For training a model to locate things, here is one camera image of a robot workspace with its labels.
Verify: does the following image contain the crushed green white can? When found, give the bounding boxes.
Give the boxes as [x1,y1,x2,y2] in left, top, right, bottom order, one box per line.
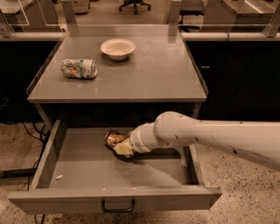
[60,59,97,80]

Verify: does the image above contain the black floor cables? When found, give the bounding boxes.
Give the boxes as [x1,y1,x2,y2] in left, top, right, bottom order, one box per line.
[0,95,52,224]

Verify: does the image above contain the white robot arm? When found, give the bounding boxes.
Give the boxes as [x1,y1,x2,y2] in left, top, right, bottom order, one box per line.
[114,112,280,171]

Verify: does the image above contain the black drawer handle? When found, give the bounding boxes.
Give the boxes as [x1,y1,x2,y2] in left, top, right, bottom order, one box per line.
[101,199,136,213]

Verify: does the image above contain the black office chair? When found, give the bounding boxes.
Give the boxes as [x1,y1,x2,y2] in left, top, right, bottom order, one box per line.
[118,0,151,15]

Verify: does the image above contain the white horizontal rail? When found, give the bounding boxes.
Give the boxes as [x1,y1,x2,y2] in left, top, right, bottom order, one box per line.
[0,31,280,42]

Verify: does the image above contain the open grey top drawer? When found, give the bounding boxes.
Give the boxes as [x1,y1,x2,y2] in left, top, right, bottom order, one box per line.
[8,121,221,214]

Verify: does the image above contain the crushed orange soda can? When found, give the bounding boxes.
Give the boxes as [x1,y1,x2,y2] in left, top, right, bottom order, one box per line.
[105,130,125,153]

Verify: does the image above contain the white paper bowl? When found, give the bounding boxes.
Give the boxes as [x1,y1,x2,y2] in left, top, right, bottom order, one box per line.
[101,38,136,60]

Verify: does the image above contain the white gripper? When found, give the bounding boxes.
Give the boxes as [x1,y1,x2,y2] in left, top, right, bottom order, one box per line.
[114,123,153,158]

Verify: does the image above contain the grey metal counter cabinet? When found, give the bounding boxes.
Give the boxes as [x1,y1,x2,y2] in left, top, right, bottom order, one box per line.
[28,24,207,127]

